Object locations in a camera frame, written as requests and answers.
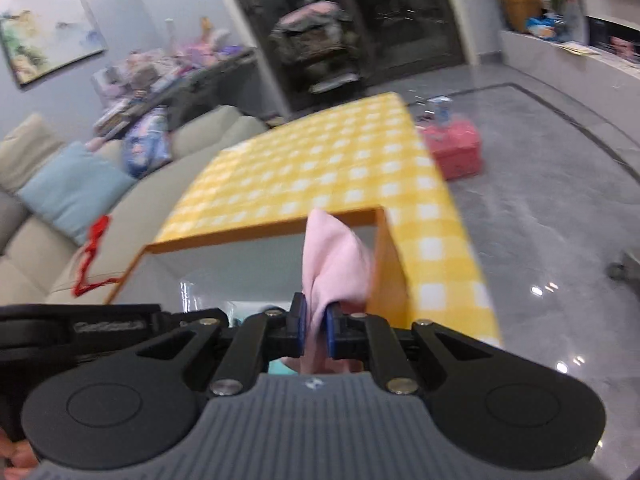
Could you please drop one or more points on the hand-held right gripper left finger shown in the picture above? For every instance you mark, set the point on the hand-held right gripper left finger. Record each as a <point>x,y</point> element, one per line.
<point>298,325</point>

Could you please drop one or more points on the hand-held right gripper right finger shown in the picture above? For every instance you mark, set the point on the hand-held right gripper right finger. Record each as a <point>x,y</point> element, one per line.
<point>331,334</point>

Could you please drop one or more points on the pink cloth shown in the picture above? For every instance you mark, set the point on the pink cloth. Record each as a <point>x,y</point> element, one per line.
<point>335,265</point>

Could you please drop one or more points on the orange cardboard box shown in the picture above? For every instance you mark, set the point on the orange cardboard box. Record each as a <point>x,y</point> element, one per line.
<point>390,270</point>

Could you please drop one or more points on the person's left hand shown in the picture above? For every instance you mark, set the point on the person's left hand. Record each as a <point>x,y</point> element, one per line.
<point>15,455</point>

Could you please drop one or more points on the red ribbon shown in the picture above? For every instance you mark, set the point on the red ribbon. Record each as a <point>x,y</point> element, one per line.
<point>92,250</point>

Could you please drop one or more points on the light blue cushion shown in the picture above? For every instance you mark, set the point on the light blue cushion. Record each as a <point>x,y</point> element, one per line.
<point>75,190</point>

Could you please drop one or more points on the yellow checked tablecloth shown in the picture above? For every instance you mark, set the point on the yellow checked tablecloth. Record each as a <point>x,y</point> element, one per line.
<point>320,170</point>

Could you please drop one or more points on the beige sofa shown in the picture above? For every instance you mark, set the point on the beige sofa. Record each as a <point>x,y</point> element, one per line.
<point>150,195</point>

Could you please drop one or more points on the beige cushion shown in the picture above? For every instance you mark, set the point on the beige cushion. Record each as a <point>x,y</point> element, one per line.
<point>27,150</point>

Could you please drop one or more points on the blue patterned cushion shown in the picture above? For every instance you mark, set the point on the blue patterned cushion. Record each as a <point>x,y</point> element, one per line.
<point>147,142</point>

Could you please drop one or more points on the pink storage box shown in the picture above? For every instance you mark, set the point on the pink storage box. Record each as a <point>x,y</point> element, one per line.
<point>457,152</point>

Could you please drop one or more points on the stack of books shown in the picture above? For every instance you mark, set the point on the stack of books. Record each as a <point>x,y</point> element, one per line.
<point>117,115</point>

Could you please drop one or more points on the cluttered side table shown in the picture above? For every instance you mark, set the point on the cluttered side table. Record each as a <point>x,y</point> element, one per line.
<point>190,75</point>

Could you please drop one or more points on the rack with clothes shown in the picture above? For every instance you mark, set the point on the rack with clothes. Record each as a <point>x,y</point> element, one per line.
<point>315,45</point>

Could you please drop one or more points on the white low cabinet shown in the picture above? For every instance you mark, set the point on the white low cabinet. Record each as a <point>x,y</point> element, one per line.
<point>575,75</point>

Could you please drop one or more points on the blue snack bag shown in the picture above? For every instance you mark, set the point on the blue snack bag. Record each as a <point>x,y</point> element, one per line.
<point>545,25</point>

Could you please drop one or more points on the golden vase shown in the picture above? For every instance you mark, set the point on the golden vase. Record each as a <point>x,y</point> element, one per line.
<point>520,7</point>

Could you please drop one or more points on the landscape wall painting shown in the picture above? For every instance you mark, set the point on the landscape wall painting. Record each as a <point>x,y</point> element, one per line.
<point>45,35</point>

